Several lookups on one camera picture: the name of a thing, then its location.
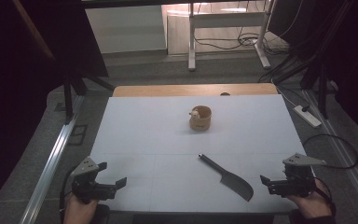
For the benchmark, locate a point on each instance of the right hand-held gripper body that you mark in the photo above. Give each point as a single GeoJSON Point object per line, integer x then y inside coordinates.
{"type": "Point", "coordinates": [296, 183]}

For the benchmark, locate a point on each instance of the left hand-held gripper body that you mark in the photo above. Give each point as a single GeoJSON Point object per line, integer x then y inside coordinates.
{"type": "Point", "coordinates": [87, 186]}

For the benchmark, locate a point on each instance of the black kitchen cleaver knife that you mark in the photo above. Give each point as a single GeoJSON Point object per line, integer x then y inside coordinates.
{"type": "Point", "coordinates": [237, 185]}

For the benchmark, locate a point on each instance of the person's left hand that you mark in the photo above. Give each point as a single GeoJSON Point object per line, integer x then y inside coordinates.
{"type": "Point", "coordinates": [77, 213]}

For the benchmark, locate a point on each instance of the person's right hand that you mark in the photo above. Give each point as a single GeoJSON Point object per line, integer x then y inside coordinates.
{"type": "Point", "coordinates": [315, 205]}

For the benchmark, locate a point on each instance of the dark floor outlet cover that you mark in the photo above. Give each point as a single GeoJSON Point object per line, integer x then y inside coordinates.
{"type": "Point", "coordinates": [77, 135]}

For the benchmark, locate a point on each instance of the white table mat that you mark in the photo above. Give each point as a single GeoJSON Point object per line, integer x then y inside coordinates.
{"type": "Point", "coordinates": [155, 140]}

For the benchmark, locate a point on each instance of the white power strip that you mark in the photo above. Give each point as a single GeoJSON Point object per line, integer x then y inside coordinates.
{"type": "Point", "coordinates": [307, 116]}

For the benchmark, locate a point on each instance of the black plug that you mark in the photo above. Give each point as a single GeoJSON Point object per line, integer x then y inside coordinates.
{"type": "Point", "coordinates": [305, 108]}

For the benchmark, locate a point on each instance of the black tripod stand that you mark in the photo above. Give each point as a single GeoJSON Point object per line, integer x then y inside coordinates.
{"type": "Point", "coordinates": [68, 99]}

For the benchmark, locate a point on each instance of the round wooden cup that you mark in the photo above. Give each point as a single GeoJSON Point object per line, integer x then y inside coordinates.
{"type": "Point", "coordinates": [201, 122]}

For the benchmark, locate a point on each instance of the black metal stand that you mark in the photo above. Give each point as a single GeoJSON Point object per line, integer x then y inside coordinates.
{"type": "Point", "coordinates": [322, 90]}

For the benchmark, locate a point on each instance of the wooden table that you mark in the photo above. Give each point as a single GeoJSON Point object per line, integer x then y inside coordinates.
{"type": "Point", "coordinates": [167, 90]}

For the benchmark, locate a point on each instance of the long aluminium floor rail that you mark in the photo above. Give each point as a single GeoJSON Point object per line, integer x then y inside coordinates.
{"type": "Point", "coordinates": [341, 149]}
{"type": "Point", "coordinates": [51, 165]}

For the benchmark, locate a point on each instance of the white metal desk frame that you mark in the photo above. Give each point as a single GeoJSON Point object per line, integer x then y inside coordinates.
{"type": "Point", "coordinates": [227, 20]}

